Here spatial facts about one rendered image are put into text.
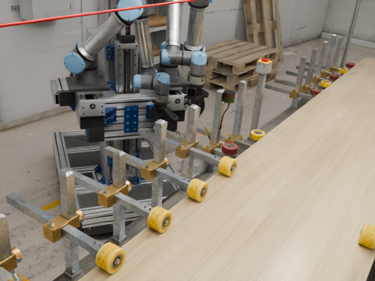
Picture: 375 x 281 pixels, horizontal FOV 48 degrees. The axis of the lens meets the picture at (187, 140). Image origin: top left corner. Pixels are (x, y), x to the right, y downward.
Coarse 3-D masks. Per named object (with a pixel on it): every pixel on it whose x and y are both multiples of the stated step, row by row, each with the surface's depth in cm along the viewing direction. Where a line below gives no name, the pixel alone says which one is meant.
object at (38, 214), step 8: (8, 200) 150; (16, 200) 148; (24, 200) 148; (16, 208) 149; (24, 208) 146; (32, 208) 145; (40, 208) 145; (32, 216) 144; (40, 216) 141; (48, 216) 141; (64, 232) 136; (72, 232) 135; (80, 232) 135; (72, 240) 135; (80, 240) 132; (88, 240) 132; (96, 240) 132; (88, 248) 131; (96, 248) 129
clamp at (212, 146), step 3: (219, 141) 224; (207, 144) 219; (210, 144) 219; (213, 144) 220; (219, 144) 221; (222, 144) 225; (204, 147) 216; (210, 147) 217; (213, 147) 217; (216, 147) 219; (219, 147) 223; (204, 150) 216; (207, 150) 215; (210, 150) 214; (213, 150) 217; (210, 153) 215
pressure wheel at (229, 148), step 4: (224, 144) 213; (228, 144) 213; (232, 144) 214; (236, 144) 214; (224, 148) 210; (228, 148) 209; (232, 148) 209; (236, 148) 210; (224, 152) 211; (228, 152) 209; (232, 152) 209; (236, 152) 211
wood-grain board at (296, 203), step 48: (336, 96) 296; (288, 144) 220; (336, 144) 224; (240, 192) 175; (288, 192) 178; (336, 192) 180; (144, 240) 143; (192, 240) 145; (240, 240) 147; (288, 240) 149; (336, 240) 151
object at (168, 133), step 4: (168, 132) 231; (172, 132) 232; (168, 136) 232; (172, 136) 230; (176, 140) 229; (180, 140) 228; (184, 140) 226; (200, 144) 221; (204, 144) 221; (200, 148) 222; (216, 148) 218; (216, 152) 217; (220, 152) 215; (220, 156) 216; (228, 156) 213; (232, 156) 214
